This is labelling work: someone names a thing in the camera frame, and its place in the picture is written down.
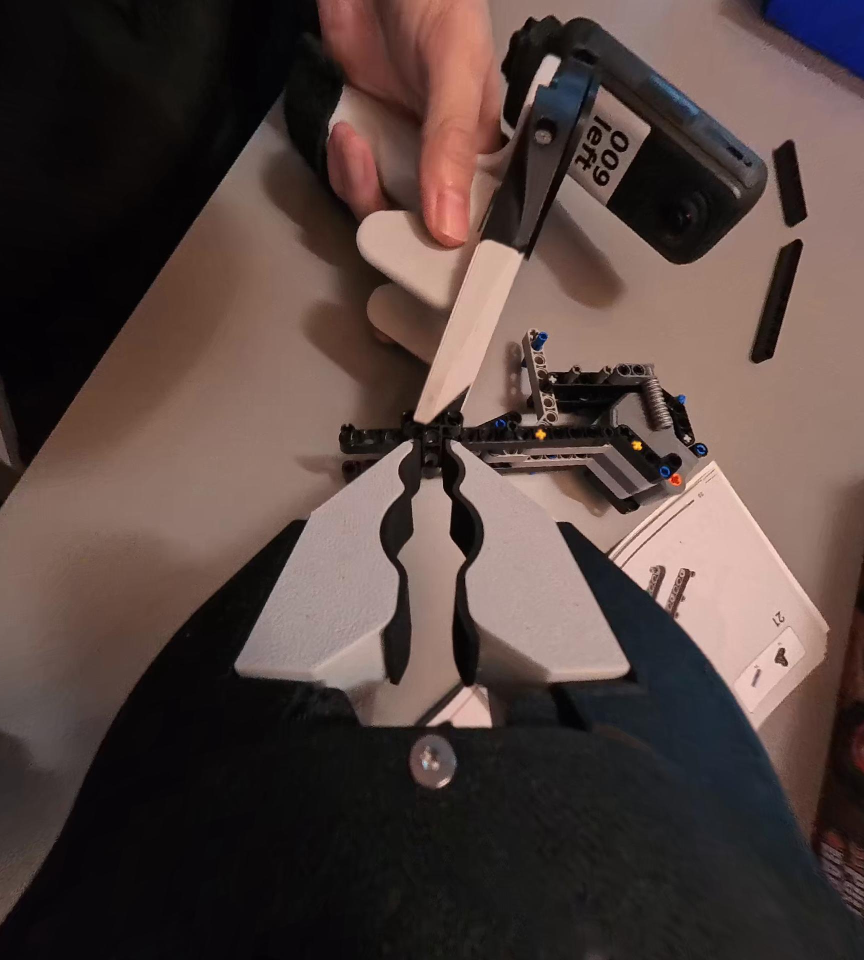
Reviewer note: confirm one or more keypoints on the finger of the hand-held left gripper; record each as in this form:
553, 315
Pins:
469, 330

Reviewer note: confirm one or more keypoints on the long black brick beam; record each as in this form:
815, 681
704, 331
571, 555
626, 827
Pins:
777, 300

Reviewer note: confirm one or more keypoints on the blue plastic box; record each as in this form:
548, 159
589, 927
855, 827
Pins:
844, 30

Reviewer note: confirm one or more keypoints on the black and grey brick model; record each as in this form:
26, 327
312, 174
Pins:
589, 442

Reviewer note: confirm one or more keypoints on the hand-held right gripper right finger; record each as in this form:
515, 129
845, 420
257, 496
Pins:
537, 592

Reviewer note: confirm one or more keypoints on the short black brick beam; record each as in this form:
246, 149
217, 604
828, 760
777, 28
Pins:
790, 184

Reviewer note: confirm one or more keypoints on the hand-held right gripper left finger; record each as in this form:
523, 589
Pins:
327, 592

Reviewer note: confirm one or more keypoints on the white instruction booklet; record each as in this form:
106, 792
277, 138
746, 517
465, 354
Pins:
724, 592

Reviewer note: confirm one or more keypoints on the person's left hand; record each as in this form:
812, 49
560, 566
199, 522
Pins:
432, 75

